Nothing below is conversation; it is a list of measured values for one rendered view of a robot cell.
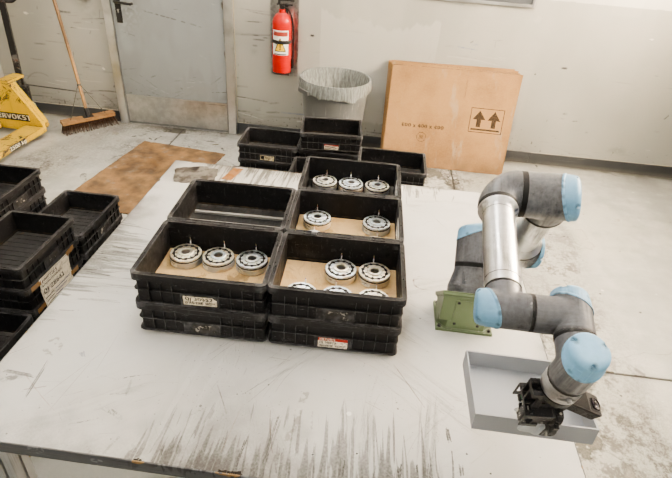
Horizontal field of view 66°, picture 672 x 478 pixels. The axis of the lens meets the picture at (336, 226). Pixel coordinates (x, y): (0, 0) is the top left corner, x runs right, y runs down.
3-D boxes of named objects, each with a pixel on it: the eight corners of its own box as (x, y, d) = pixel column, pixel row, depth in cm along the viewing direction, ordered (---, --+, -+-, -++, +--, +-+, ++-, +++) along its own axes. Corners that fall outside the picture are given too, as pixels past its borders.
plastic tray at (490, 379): (567, 377, 134) (573, 363, 131) (592, 444, 117) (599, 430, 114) (462, 364, 135) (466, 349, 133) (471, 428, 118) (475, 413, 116)
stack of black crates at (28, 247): (34, 287, 257) (10, 209, 233) (93, 294, 256) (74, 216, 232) (-21, 345, 224) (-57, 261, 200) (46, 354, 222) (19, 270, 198)
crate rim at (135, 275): (283, 236, 173) (283, 230, 172) (266, 293, 148) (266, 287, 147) (165, 224, 175) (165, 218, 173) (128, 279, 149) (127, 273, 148)
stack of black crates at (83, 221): (77, 242, 291) (64, 189, 273) (129, 248, 289) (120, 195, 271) (35, 287, 257) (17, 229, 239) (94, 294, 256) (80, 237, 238)
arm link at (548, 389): (582, 360, 100) (593, 402, 95) (573, 371, 103) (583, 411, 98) (543, 357, 100) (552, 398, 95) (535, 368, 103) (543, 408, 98)
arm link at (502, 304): (476, 158, 133) (479, 301, 96) (521, 161, 131) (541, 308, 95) (471, 194, 140) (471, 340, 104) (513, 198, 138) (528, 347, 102)
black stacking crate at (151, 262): (282, 259, 178) (283, 232, 172) (266, 318, 153) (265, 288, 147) (169, 248, 180) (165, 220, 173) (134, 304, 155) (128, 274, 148)
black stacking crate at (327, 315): (399, 271, 177) (403, 244, 171) (401, 332, 152) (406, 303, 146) (283, 260, 178) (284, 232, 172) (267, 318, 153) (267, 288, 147)
